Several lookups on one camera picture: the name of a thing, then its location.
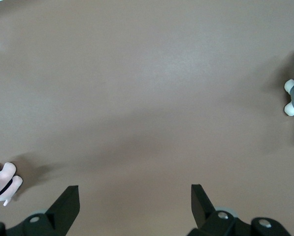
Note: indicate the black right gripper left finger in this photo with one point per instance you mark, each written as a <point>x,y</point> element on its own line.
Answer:
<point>60,214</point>

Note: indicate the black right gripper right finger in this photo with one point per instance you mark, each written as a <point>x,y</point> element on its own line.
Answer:
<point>205,218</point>

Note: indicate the pink white plush dog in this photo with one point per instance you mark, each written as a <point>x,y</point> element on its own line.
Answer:
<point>6,174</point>

